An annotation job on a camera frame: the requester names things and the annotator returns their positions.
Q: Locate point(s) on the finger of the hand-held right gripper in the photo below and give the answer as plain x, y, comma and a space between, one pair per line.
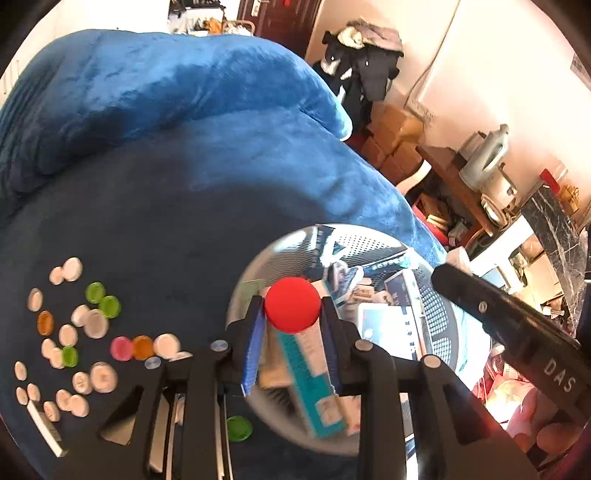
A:
482, 297

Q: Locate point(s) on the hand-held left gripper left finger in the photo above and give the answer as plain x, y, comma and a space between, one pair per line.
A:
253, 350

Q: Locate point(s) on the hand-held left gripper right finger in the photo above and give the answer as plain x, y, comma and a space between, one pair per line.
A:
330, 341

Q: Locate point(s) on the red bottle cap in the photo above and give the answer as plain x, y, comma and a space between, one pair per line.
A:
292, 304

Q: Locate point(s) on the grey perforated plastic basket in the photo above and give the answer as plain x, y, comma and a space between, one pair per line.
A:
295, 258

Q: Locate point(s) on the white bottle caps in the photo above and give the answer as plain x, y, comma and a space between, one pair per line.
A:
96, 323

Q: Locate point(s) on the person's right hand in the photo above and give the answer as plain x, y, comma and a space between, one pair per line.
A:
556, 438

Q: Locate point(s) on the teal medicine box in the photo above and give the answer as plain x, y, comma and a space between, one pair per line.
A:
304, 369

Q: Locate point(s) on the white box blue orange print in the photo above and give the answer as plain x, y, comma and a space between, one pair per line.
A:
388, 325

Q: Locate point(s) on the dark blue edged box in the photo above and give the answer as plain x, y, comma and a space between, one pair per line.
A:
344, 277

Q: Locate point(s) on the blue white medicine box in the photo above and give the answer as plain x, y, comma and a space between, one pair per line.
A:
406, 286

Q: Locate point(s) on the red storage crate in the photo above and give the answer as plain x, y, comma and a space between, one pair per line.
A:
436, 230

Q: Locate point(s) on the black marble panel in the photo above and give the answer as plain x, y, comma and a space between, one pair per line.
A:
554, 226

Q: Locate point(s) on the orange bottle cap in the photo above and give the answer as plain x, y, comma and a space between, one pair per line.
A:
45, 323
142, 347

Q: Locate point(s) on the wooden desk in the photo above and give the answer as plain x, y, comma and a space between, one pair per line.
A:
450, 180

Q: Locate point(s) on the pink bottle cap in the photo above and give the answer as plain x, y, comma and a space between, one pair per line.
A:
121, 348

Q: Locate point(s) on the small red box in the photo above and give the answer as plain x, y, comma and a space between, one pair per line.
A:
550, 179

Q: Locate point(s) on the white electric kettle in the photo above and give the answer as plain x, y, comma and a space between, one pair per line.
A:
482, 157

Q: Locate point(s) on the dark blue bed cover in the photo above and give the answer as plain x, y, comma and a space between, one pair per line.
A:
184, 207

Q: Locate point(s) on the pile of dark coats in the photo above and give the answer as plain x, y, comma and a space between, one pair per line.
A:
369, 69

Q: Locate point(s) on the dark wooden door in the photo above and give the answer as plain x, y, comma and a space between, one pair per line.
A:
286, 21

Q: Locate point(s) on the cluttered shelf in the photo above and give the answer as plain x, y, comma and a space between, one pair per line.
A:
207, 23

